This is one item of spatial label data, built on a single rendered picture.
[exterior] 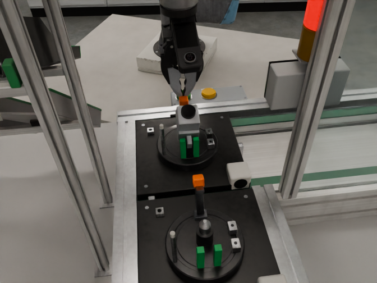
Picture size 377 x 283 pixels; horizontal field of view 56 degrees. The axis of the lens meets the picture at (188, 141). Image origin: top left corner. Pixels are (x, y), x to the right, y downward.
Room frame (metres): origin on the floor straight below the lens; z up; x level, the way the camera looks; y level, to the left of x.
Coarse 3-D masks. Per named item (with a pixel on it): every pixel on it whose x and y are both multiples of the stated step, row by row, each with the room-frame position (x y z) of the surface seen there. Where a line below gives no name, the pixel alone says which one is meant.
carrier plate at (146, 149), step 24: (144, 120) 0.69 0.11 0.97; (168, 120) 0.69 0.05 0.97; (216, 120) 0.69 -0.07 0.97; (144, 144) 0.61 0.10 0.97; (144, 168) 0.53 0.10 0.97; (168, 168) 0.53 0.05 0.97; (216, 168) 0.52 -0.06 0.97; (144, 192) 0.46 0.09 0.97; (168, 192) 0.46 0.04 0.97; (192, 192) 0.47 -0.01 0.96
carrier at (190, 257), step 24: (240, 192) 0.45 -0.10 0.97; (144, 216) 0.40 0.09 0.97; (168, 216) 0.40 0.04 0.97; (192, 216) 0.39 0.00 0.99; (216, 216) 0.38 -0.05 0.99; (240, 216) 0.40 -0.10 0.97; (144, 240) 0.35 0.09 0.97; (168, 240) 0.34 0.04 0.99; (192, 240) 0.33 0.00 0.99; (216, 240) 0.33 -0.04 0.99; (240, 240) 0.33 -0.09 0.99; (264, 240) 0.34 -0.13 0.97; (144, 264) 0.30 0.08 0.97; (168, 264) 0.30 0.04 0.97; (192, 264) 0.29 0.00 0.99; (216, 264) 0.28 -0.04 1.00; (240, 264) 0.30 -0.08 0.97; (264, 264) 0.30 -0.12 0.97
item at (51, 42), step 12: (36, 24) 0.50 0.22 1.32; (0, 36) 0.41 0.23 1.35; (36, 36) 0.49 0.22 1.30; (48, 36) 0.53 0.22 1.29; (0, 48) 0.40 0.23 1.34; (36, 48) 0.48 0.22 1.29; (48, 48) 0.52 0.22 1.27; (72, 48) 0.61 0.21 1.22; (0, 60) 0.39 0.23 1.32; (48, 60) 0.50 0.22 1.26; (0, 72) 0.38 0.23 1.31
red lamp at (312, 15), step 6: (312, 0) 0.48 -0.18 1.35; (318, 0) 0.47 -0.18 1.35; (306, 6) 0.49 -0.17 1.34; (312, 6) 0.48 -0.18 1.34; (318, 6) 0.47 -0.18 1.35; (306, 12) 0.49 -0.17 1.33; (312, 12) 0.47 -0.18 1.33; (318, 12) 0.47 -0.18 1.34; (306, 18) 0.48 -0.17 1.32; (312, 18) 0.47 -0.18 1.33; (318, 18) 0.47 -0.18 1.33; (306, 24) 0.48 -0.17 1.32; (312, 24) 0.47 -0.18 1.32
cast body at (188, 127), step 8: (176, 112) 0.59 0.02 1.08; (184, 112) 0.56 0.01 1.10; (192, 112) 0.56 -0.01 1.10; (176, 120) 0.59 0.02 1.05; (184, 120) 0.55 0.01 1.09; (192, 120) 0.55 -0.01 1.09; (184, 128) 0.55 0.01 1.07; (192, 128) 0.55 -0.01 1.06; (184, 136) 0.55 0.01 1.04; (192, 136) 0.55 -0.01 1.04
